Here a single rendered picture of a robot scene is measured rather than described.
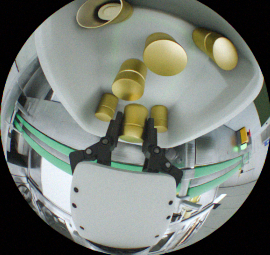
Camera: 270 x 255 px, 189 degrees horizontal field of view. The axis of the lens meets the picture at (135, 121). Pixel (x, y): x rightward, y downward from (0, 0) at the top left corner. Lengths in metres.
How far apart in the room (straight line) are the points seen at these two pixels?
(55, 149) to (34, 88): 0.57
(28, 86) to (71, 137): 0.60
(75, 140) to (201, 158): 0.31
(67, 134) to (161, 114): 0.25
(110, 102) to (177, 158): 0.17
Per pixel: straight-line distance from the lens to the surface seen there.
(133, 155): 0.24
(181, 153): 0.19
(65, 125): 0.30
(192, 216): 0.86
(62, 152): 0.31
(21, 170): 0.89
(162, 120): 0.16
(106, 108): 0.16
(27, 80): 0.76
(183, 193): 0.19
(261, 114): 0.31
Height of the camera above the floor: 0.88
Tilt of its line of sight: 26 degrees down
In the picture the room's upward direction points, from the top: 171 degrees counter-clockwise
